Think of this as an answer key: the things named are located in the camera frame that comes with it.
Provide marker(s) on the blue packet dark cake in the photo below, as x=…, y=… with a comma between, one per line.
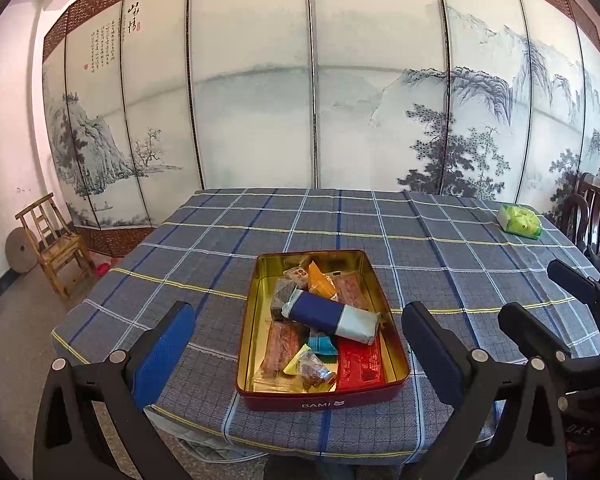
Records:
x=322, y=346

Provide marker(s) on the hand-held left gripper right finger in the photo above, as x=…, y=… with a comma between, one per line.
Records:
x=432, y=355

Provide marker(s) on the blue plaid tablecloth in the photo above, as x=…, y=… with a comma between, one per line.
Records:
x=205, y=260

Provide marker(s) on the green tissue pack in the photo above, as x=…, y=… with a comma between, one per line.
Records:
x=520, y=221

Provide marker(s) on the red tin box gold inside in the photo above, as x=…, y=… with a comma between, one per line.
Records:
x=320, y=402

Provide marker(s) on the clear orange meat snack packet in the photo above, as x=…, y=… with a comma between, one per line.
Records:
x=280, y=347
x=352, y=290

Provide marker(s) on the dark seed bar packet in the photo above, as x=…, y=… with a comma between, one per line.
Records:
x=282, y=302

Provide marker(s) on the clear yellow-edged snack packet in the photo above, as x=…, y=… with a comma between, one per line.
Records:
x=312, y=372

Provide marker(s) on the round stone millstone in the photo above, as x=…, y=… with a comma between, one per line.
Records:
x=17, y=251

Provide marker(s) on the grey quilted cushion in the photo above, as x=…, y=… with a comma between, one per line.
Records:
x=205, y=449

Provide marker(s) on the bamboo chair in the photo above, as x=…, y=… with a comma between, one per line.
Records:
x=60, y=255

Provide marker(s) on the navy and grey snack packet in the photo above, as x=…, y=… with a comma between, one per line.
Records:
x=325, y=312

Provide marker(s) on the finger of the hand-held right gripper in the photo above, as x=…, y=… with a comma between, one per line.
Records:
x=570, y=280
x=530, y=327

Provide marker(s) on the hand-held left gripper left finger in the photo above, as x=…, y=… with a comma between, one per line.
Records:
x=162, y=355

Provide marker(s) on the small red floor object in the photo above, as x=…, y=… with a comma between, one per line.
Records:
x=100, y=270

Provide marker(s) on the red snack packet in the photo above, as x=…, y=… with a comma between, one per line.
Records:
x=360, y=365

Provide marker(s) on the painted landscape folding screen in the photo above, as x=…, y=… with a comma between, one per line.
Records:
x=255, y=110

